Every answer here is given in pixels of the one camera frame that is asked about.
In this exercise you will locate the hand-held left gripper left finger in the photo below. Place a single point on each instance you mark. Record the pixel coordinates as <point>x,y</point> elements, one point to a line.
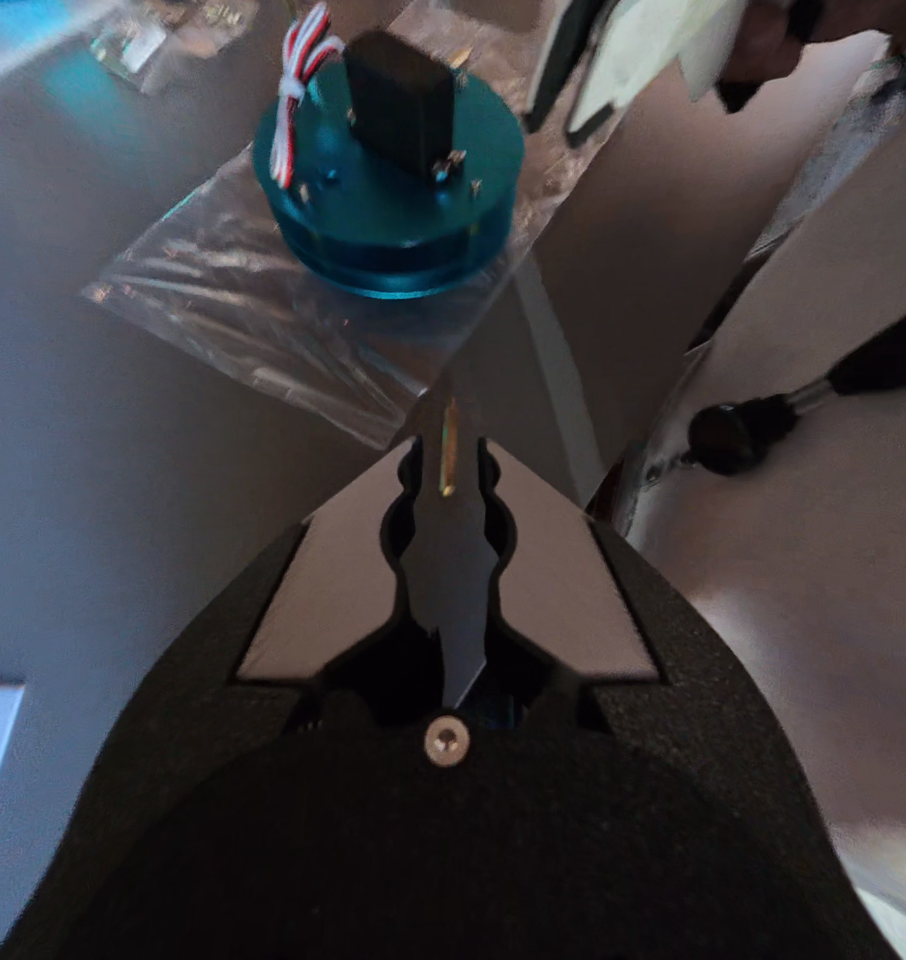
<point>325,600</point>

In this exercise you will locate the grey desk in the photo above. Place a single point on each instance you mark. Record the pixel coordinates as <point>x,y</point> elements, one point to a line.
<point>85,487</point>

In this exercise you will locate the black servo motor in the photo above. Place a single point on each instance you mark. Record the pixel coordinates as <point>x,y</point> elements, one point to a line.
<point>400,97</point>

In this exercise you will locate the pile of small screw bags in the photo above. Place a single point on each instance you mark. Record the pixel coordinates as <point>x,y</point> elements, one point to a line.
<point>145,37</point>

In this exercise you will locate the person's right hand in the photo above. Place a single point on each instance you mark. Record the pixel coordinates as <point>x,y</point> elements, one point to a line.
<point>768,45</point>

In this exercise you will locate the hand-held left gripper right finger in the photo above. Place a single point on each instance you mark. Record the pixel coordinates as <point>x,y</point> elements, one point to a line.
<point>565,600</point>

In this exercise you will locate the blue round turntable base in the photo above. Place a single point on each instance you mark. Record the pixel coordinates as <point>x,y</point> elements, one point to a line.
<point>393,195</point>

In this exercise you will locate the clear plastic bag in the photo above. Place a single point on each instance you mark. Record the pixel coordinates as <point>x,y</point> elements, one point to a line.
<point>235,300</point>

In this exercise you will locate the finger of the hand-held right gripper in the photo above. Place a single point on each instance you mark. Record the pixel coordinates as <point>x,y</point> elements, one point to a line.
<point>633,52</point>
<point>573,37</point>

